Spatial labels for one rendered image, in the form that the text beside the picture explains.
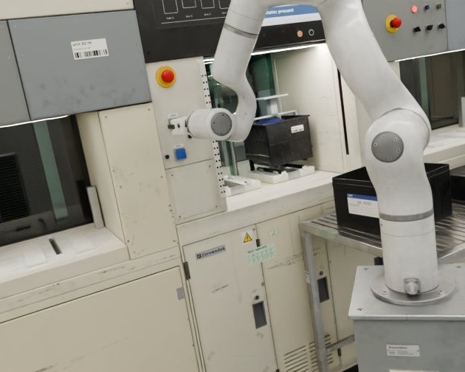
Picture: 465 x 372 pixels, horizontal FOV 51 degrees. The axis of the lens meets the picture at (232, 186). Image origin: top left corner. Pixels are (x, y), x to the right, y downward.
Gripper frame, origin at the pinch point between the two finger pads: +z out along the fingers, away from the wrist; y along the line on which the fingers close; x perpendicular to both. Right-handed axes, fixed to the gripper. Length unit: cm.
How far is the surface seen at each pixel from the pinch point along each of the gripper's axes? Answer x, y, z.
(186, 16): 32.5, 10.1, 3.4
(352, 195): -32, 47, -22
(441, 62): 3, 176, 48
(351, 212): -38, 47, -21
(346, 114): -9, 70, 4
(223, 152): -25, 54, 88
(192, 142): -7.2, 5.0, 4.1
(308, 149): -22, 64, 24
